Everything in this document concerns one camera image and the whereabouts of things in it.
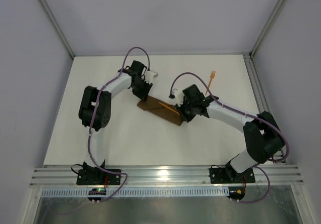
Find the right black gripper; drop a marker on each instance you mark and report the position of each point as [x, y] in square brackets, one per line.
[187, 109]

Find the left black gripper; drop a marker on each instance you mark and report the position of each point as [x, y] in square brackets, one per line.
[141, 91]

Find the brown cloth napkin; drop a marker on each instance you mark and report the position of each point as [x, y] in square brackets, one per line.
[151, 105]

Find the orange plastic knife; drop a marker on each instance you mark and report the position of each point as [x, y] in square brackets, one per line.
[167, 107]

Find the orange plastic fork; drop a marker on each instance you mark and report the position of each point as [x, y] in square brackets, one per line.
[212, 76]

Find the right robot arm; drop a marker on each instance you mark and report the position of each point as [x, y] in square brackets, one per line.
[261, 133]

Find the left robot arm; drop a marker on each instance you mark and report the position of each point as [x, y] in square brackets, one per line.
[95, 108]

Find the right controller board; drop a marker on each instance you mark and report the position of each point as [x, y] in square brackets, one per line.
[236, 195]

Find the controller board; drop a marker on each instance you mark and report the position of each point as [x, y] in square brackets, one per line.
[236, 195]
[95, 195]

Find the left controller board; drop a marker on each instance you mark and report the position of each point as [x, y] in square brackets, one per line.
[95, 195]

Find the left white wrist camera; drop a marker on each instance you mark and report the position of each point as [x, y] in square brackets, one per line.
[150, 75]

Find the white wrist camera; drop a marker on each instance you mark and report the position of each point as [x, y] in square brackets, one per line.
[150, 75]
[177, 95]

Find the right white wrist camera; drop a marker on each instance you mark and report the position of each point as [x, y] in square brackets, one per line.
[177, 95]

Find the right side aluminium rail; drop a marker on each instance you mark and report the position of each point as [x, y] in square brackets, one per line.
[261, 100]

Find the aluminium rail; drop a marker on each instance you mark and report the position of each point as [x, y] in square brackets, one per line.
[278, 174]
[261, 100]

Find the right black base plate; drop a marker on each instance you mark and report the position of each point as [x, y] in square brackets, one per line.
[227, 175]

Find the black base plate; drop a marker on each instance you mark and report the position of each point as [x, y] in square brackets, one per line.
[95, 176]
[227, 175]

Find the slotted cable duct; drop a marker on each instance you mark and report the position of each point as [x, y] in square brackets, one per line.
[139, 192]

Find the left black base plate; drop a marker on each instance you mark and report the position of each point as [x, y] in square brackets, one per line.
[95, 176]

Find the front aluminium rail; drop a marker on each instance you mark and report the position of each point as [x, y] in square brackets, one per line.
[278, 174]

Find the left aluminium frame post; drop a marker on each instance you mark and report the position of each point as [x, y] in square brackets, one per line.
[55, 25]

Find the aluminium frame post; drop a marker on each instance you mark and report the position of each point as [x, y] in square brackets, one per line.
[276, 11]
[55, 25]

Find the right aluminium frame post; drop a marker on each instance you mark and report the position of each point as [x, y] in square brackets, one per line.
[276, 11]

